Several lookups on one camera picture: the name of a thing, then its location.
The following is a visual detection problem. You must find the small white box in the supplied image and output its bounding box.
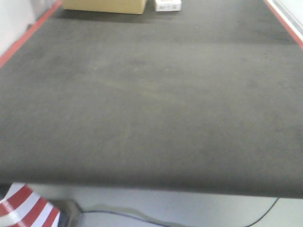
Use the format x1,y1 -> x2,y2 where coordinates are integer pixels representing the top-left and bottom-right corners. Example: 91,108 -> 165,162
154,0 -> 182,12

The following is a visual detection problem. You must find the red white traffic cone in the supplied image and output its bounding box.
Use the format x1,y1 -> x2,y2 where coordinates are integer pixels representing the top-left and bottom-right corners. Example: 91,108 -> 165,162
0,183 -> 82,227

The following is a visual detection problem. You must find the cardboard box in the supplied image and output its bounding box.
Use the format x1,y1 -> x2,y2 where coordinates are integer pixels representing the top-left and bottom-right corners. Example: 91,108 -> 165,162
62,0 -> 147,15

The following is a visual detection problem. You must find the black floor cable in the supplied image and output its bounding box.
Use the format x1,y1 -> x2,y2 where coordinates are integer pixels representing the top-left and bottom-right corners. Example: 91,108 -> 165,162
81,197 -> 280,227

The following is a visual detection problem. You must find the dark grey conveyor belt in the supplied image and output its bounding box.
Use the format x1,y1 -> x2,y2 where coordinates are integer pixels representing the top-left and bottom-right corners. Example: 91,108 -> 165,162
0,0 -> 303,198

